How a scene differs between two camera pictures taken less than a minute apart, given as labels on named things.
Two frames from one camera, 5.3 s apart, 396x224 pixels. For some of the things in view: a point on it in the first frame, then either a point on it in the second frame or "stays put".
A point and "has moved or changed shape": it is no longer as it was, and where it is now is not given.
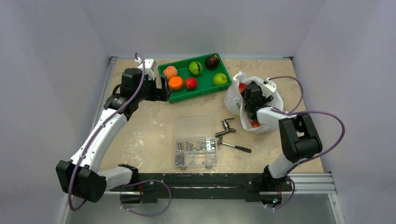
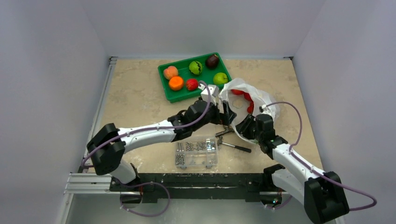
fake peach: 170,71 stays put
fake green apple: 219,79 stays put
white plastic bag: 235,104 has moved or changed shape
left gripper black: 156,94 to 219,117
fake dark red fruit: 211,62 stays put
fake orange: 175,82 stays put
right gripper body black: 253,103 to 245,126
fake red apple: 191,83 stays put
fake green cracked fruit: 195,67 stays put
